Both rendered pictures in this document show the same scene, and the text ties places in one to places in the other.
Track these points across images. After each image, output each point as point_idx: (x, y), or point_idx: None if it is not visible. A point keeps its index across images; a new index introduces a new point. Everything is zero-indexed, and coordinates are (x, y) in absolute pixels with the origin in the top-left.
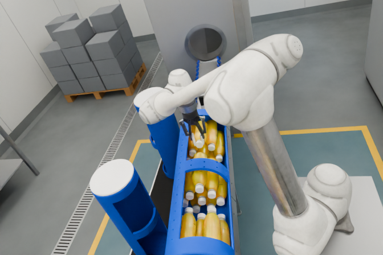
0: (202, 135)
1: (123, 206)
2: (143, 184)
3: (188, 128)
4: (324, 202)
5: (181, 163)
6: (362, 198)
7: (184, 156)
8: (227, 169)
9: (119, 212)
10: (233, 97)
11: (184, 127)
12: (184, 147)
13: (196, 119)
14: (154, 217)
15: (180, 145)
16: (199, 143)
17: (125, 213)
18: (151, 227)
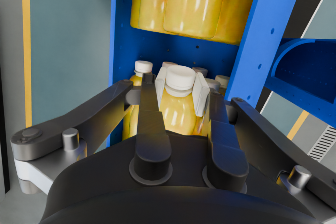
0: (146, 74)
1: (319, 91)
2: (308, 94)
3: (225, 118)
4: None
5: None
6: None
7: (262, 5)
8: None
9: (328, 83)
10: None
11: (269, 137)
12: (245, 70)
13: (116, 168)
14: (275, 60)
15: (253, 102)
16: (178, 73)
17: (313, 85)
18: (280, 48)
